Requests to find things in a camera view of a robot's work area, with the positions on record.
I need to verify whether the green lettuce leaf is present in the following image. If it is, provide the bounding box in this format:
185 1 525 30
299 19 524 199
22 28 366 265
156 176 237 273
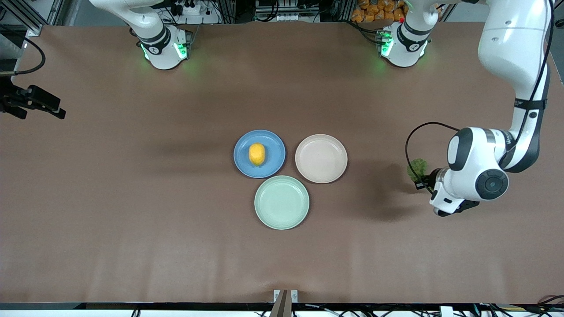
407 158 429 182

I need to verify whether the yellow lemon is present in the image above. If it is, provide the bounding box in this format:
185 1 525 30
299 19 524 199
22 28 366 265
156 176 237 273
249 143 266 167

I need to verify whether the beige plate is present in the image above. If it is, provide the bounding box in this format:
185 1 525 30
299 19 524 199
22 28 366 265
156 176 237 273
295 134 348 184

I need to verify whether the pale green plate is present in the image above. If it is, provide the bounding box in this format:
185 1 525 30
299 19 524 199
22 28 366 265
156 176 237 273
254 175 310 230

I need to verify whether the blue plate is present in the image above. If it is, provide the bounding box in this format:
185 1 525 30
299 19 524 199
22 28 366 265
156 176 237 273
234 129 286 179

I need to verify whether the white power strip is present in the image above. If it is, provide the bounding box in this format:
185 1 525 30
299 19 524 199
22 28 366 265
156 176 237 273
170 0 208 16

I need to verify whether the bag of orange snacks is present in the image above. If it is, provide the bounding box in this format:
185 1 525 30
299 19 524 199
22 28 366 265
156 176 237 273
351 0 408 23

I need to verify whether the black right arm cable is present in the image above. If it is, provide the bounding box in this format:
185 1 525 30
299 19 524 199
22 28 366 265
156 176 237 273
0 24 46 76

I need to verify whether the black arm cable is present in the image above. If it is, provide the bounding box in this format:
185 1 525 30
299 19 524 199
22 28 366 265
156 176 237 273
0 24 46 76
405 0 556 194

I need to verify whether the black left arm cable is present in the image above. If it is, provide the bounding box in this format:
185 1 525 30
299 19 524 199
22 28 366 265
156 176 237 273
405 0 556 194

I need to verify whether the aluminium frame profile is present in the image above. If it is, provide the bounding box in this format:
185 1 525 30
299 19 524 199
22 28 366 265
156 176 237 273
0 0 45 37

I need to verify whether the silver mount bracket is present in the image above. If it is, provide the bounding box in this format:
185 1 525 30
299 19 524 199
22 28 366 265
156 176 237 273
273 289 299 303

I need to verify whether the brown camera post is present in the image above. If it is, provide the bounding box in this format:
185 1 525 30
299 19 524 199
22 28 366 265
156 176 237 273
270 289 292 317

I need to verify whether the aluminium frame post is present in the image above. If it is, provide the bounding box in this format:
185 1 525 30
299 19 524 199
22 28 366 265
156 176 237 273
216 0 237 22
330 0 355 22

